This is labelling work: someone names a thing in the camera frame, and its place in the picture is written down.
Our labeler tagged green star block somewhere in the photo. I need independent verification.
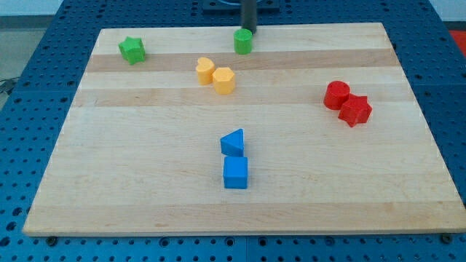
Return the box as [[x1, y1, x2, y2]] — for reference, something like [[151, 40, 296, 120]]
[[118, 36, 146, 65]]

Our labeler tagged wooden board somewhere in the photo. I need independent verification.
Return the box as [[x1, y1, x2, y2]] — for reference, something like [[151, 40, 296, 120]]
[[23, 23, 465, 237]]

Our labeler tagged red star block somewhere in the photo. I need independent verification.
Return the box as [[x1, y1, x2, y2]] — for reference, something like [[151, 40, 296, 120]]
[[338, 94, 372, 127]]

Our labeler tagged red cylinder block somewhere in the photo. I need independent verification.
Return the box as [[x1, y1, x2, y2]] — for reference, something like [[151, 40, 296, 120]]
[[323, 81, 350, 110]]

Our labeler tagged yellow hexagon block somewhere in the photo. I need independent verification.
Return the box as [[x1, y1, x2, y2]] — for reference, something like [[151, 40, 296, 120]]
[[212, 67, 236, 95]]

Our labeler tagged yellow heart block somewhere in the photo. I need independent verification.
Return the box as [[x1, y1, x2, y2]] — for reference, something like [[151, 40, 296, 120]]
[[195, 57, 216, 85]]

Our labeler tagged blue cube block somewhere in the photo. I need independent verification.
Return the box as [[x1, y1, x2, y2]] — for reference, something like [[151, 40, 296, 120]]
[[223, 156, 248, 189]]

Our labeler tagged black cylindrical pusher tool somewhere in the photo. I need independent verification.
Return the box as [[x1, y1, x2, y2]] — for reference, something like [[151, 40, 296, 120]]
[[240, 0, 257, 34]]

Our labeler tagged blue triangle block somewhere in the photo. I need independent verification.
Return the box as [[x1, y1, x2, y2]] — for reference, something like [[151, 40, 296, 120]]
[[220, 129, 245, 157]]

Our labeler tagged green cylinder block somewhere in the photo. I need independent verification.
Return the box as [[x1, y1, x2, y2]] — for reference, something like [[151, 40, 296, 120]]
[[233, 28, 253, 55]]

